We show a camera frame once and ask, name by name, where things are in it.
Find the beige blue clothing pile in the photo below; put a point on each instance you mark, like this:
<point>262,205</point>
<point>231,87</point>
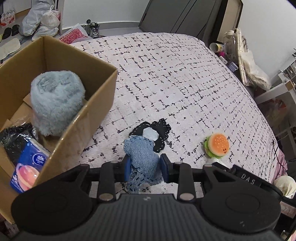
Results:
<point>286,185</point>

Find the sneakers on floor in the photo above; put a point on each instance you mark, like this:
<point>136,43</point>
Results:
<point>92,29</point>

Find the brown cardboard box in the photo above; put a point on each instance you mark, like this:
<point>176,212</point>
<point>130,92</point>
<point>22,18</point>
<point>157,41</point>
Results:
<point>49,54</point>

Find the hamburger plush toy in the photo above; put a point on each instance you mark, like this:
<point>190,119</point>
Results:
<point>216,145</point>

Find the white plastic bags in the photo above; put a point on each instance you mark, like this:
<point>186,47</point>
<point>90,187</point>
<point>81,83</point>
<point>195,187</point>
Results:
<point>43,19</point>

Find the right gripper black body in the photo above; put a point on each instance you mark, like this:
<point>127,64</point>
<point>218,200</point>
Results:
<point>251,179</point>

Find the cream tote bag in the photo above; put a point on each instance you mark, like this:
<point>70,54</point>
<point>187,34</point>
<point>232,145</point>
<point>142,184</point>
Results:
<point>251,74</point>

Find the grey white desk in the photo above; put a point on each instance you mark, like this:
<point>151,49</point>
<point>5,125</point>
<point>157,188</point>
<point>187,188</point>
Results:
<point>278,106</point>

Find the pink bed sheet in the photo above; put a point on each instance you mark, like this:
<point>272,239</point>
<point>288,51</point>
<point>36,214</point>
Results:
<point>280,166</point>

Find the red white plastic bag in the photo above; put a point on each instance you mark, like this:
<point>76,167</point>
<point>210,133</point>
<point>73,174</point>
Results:
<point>75,33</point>

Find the paper cup on floor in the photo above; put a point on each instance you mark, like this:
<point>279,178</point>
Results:
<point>217,48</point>

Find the white black patterned bed cover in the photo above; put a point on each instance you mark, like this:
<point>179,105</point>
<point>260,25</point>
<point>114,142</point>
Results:
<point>177,78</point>

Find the blue tissue pack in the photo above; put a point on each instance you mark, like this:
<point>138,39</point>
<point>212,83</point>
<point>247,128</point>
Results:
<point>29,165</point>

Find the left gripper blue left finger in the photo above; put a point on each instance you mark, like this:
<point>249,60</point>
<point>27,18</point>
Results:
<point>123,169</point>

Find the blue denim cloth piece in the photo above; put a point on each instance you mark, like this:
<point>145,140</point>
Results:
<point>145,167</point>

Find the dark grey door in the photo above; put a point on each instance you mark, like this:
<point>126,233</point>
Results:
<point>193,18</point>

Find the black plastic item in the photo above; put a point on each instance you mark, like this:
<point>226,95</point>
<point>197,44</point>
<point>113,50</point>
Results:
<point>14,139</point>

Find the black felt patch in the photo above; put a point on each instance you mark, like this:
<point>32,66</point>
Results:
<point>157,131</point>

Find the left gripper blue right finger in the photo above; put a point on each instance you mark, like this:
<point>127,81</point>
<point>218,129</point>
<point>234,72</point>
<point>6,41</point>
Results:
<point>170,171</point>

